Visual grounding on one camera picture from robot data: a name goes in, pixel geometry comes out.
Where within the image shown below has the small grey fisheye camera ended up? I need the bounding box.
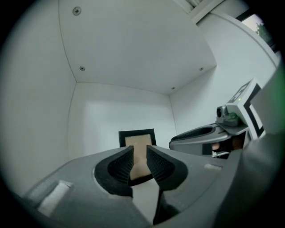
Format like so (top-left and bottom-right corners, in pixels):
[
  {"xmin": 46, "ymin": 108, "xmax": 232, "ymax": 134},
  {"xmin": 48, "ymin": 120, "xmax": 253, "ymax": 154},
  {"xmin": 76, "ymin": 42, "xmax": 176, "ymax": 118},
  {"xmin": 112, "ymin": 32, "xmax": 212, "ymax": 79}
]
[{"xmin": 215, "ymin": 105, "xmax": 239, "ymax": 127}]

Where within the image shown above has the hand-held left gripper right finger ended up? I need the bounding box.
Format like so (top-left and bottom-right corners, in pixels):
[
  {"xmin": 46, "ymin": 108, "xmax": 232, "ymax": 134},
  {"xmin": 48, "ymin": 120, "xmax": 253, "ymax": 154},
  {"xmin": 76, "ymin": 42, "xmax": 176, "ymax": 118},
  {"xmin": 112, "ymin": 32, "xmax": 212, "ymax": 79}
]
[{"xmin": 146, "ymin": 144, "xmax": 224, "ymax": 192}]

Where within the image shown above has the white shelving unit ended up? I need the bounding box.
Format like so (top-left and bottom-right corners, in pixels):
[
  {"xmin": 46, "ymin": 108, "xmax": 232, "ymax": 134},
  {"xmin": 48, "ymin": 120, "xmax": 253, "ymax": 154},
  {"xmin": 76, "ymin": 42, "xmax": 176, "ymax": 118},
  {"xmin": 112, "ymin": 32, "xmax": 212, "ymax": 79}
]
[{"xmin": 3, "ymin": 0, "xmax": 254, "ymax": 223}]

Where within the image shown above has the black picture frame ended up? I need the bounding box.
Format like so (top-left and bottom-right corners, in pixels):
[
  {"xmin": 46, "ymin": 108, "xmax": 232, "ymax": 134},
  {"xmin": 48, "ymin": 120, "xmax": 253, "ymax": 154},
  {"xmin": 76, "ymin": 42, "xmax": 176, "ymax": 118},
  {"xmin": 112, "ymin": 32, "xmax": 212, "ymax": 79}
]
[{"xmin": 118, "ymin": 128, "xmax": 157, "ymax": 187}]

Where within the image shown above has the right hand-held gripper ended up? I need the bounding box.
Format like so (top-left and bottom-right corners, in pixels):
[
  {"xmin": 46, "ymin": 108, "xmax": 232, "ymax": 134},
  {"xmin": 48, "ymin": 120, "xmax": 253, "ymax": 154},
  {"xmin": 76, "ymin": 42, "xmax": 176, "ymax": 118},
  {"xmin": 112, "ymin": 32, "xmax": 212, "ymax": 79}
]
[{"xmin": 169, "ymin": 77, "xmax": 267, "ymax": 156}]

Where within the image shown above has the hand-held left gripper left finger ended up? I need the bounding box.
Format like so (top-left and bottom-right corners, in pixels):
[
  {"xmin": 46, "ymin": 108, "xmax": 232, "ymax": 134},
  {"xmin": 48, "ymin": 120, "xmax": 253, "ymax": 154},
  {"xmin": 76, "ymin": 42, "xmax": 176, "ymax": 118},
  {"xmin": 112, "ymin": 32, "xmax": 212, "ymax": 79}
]
[{"xmin": 60, "ymin": 145, "xmax": 134, "ymax": 201}]

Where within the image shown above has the person's right hand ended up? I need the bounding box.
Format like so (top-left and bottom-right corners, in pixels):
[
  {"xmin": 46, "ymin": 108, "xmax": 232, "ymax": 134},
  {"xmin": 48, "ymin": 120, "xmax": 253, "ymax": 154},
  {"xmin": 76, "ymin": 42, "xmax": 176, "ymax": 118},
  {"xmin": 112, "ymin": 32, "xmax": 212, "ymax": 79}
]
[{"xmin": 211, "ymin": 135, "xmax": 245, "ymax": 156}]

